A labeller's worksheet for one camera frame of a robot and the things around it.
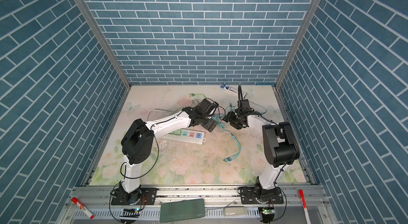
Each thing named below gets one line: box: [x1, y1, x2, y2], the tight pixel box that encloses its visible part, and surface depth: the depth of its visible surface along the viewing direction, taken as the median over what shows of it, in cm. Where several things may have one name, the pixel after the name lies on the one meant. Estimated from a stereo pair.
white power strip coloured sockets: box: [159, 128, 207, 145], surface depth 93 cm
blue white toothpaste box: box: [219, 83, 239, 95], surface depth 121 cm
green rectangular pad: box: [159, 197, 206, 223], surface depth 71 cm
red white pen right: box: [298, 189, 311, 224], surface depth 72 cm
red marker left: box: [71, 196, 95, 220], surface depth 71 cm
